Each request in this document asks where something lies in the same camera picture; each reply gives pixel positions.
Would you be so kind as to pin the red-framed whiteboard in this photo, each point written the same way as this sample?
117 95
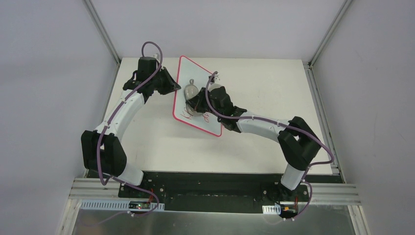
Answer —
188 69

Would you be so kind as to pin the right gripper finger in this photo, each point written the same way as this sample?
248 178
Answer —
192 110
195 100

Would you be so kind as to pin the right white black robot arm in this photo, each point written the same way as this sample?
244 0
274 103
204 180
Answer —
298 142

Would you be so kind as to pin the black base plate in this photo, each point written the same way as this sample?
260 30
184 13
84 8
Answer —
211 192

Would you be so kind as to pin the left white cable duct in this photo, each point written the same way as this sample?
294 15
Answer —
114 205

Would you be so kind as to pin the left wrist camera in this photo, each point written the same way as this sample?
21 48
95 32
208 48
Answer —
157 56

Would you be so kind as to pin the silver mesh sponge eraser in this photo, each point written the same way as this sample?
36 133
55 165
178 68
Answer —
191 91

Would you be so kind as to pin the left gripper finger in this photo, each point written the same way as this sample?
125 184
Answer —
171 87
168 76

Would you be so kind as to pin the corner aluminium post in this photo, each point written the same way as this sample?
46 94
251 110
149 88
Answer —
330 32
97 21

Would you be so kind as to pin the white cable duct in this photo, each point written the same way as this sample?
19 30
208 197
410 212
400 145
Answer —
114 205
272 209

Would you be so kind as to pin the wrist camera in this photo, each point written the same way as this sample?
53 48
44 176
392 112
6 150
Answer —
157 56
214 79

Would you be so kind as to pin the right white cable duct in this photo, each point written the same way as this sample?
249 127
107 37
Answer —
272 209

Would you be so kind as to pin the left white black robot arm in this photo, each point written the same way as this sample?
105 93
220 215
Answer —
101 148

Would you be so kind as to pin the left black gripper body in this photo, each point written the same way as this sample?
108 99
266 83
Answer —
165 82

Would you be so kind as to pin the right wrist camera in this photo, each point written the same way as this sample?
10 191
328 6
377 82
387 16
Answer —
214 79

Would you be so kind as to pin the left corner aluminium post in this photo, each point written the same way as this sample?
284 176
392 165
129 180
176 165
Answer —
97 21

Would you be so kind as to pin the right corner aluminium post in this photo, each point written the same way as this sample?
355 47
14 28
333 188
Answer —
330 32

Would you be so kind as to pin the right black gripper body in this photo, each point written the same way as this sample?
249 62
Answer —
205 102

